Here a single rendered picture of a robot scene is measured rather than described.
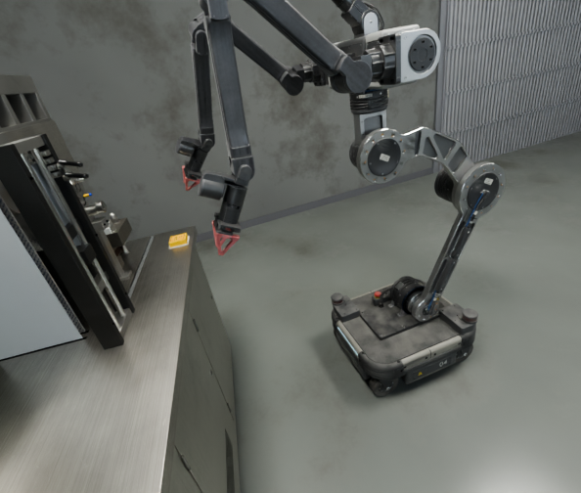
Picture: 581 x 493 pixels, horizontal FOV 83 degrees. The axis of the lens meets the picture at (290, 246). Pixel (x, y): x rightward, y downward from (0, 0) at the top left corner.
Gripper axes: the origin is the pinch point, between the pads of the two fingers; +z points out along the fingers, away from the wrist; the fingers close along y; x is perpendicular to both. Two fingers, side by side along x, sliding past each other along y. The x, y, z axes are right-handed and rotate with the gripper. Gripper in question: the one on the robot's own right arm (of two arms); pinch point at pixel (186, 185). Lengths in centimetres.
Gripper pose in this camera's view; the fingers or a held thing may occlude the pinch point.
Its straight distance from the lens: 159.0
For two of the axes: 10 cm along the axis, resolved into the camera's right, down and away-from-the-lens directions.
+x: 7.9, 1.3, 6.0
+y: 3.6, 6.9, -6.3
